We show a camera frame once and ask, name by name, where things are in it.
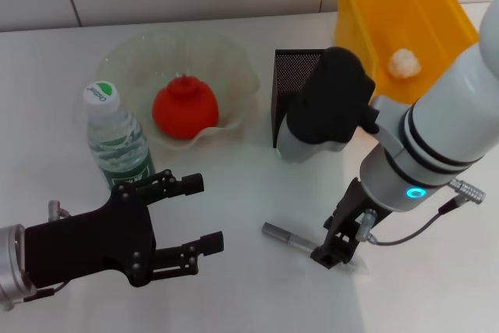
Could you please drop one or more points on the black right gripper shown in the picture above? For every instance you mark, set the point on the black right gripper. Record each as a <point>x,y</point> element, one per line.
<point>351,216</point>

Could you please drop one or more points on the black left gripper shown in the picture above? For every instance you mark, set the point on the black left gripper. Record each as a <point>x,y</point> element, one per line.
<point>89,243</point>

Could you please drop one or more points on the clear green-label water bottle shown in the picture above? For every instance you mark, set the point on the clear green-label water bottle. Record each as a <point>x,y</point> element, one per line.
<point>113,134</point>

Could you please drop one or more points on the right wrist camera housing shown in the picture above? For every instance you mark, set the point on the right wrist camera housing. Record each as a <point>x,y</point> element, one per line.
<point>331,107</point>

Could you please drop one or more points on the yellow plastic bin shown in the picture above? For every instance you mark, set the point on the yellow plastic bin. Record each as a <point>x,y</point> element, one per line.
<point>390,9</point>

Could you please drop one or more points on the red-orange plastic orange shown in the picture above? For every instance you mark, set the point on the red-orange plastic orange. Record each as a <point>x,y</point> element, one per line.
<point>183,108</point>

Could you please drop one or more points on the white paper ball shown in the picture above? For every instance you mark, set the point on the white paper ball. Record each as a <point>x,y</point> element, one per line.
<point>404,64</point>

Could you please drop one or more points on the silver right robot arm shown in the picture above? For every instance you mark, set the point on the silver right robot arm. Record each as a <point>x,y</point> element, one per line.
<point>440,126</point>

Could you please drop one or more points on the black mesh pen holder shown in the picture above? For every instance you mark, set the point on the black mesh pen holder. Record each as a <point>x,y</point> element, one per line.
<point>288,71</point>

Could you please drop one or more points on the grey marker pen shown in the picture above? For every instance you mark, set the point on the grey marker pen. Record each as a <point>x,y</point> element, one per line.
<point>280,233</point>

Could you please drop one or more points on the green glass fruit plate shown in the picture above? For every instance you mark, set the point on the green glass fruit plate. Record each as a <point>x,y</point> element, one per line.
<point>226,75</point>

